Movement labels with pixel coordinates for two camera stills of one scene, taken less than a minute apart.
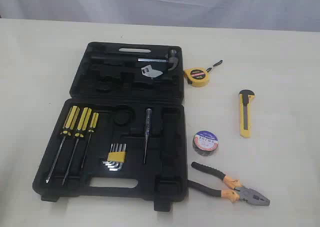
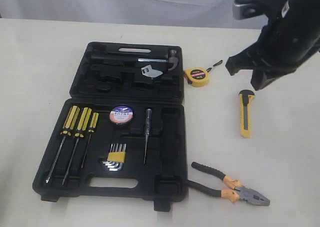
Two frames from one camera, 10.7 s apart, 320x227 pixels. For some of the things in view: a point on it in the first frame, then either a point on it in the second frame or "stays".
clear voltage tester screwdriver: [148, 116] stays
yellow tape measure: [198, 77] stays
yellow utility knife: [245, 96] stays
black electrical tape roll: [205, 143] -> [121, 115]
